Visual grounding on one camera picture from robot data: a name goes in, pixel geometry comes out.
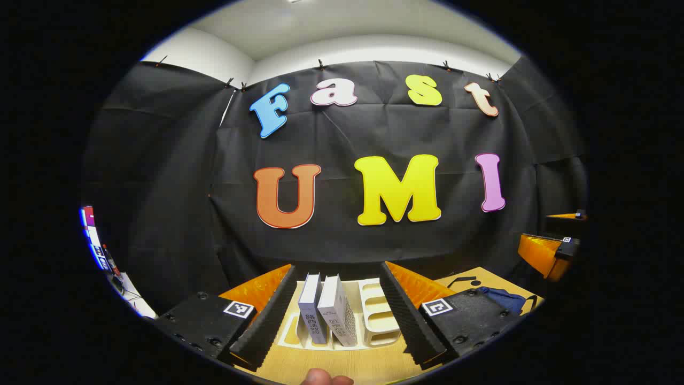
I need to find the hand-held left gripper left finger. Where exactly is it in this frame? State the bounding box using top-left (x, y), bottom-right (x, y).
top-left (154, 264), bottom-right (298, 372)

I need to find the white bookshelf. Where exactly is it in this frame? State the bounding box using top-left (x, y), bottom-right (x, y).
top-left (278, 277), bottom-right (402, 351)

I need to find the white book patterned cover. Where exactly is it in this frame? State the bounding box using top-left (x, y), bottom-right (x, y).
top-left (317, 275), bottom-right (359, 347)

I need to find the white book blue cover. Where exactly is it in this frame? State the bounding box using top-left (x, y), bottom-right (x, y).
top-left (298, 273), bottom-right (328, 345)

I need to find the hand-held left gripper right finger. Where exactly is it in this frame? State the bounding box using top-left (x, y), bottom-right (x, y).
top-left (379, 261), bottom-right (523, 371)

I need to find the computer monitor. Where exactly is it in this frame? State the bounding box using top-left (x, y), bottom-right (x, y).
top-left (80, 206), bottom-right (110, 271)

